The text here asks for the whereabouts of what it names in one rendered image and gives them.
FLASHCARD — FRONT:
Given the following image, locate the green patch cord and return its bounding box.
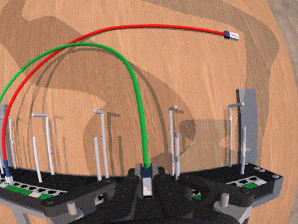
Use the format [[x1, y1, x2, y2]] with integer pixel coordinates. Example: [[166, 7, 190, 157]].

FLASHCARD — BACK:
[[0, 42, 149, 169]]

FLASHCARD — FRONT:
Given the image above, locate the red cable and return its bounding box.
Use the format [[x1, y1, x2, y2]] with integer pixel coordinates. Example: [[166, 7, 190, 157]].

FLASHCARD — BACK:
[[2, 24, 225, 167]]

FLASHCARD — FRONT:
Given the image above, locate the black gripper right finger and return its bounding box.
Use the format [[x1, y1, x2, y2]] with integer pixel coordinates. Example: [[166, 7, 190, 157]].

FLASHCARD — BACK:
[[150, 163, 255, 224]]

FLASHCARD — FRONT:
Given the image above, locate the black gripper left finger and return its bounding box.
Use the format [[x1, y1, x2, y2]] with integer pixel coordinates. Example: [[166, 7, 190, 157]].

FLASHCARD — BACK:
[[41, 163, 144, 224]]

